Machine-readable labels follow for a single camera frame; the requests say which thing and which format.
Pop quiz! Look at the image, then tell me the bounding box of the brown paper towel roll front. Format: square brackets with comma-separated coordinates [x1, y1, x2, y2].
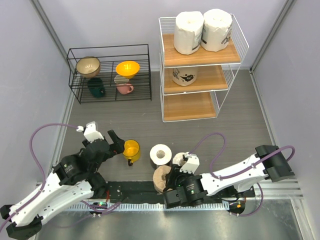
[152, 165, 172, 194]

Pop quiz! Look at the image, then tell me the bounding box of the brown paper towel roll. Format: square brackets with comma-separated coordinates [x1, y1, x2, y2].
[152, 165, 172, 194]
[172, 66, 199, 87]

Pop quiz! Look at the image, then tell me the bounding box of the brown paper towel roll back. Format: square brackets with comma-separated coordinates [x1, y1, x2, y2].
[172, 66, 199, 87]

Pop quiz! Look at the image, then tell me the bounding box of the white towel roll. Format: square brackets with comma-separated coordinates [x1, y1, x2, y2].
[173, 11, 204, 55]
[200, 8, 233, 52]

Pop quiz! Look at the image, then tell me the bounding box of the white towel roll front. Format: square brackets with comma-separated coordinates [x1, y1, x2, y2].
[200, 8, 233, 52]

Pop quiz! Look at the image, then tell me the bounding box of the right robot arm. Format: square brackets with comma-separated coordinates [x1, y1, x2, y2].
[163, 145, 295, 209]

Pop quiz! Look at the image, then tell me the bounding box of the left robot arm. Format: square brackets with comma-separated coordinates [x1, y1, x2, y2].
[0, 130, 125, 240]

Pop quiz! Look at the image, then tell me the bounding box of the white roll dark wrap right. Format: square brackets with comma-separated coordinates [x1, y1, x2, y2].
[172, 152, 188, 167]

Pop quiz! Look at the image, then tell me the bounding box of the white roll dark wrap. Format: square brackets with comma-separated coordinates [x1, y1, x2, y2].
[172, 152, 188, 167]
[149, 144, 172, 170]

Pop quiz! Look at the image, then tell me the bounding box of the white roll dark wrap centre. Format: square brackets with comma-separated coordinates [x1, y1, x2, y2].
[149, 144, 172, 170]

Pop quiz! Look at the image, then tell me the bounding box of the pink mug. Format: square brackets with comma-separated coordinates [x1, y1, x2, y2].
[116, 83, 134, 95]

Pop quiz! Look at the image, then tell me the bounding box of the dark green mug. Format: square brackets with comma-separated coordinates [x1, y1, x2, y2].
[87, 77, 106, 98]

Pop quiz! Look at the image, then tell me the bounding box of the yellow bowl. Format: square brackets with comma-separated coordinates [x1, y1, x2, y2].
[115, 60, 140, 79]

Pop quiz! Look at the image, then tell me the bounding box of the beige ceramic bowl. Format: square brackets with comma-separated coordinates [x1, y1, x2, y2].
[76, 56, 101, 78]

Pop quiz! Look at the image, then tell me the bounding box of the yellow mug black handle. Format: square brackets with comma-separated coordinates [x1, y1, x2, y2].
[122, 139, 141, 167]

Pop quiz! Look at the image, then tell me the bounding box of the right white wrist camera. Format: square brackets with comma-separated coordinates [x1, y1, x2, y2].
[179, 153, 200, 174]

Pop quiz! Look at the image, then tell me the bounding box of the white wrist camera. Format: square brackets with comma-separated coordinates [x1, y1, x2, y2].
[179, 153, 200, 174]
[76, 121, 105, 143]

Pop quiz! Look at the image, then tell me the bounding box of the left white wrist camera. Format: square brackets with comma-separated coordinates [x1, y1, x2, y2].
[76, 121, 105, 143]

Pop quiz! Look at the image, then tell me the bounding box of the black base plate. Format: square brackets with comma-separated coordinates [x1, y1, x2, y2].
[103, 181, 256, 204]

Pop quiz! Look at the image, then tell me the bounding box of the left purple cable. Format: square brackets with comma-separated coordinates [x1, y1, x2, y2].
[0, 122, 123, 227]

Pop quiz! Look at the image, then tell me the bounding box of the purple cable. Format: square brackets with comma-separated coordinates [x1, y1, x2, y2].
[0, 122, 123, 227]
[187, 132, 296, 218]

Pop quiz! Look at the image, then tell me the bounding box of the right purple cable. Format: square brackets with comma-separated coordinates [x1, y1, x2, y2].
[187, 132, 296, 218]

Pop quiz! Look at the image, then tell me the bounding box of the black wire dish rack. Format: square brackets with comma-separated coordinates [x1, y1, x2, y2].
[66, 43, 152, 104]

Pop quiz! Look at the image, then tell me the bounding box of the aluminium rail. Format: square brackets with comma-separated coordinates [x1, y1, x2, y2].
[34, 178, 304, 211]

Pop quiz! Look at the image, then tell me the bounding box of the white wire wooden shelf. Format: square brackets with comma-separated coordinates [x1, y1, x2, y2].
[158, 15, 249, 122]

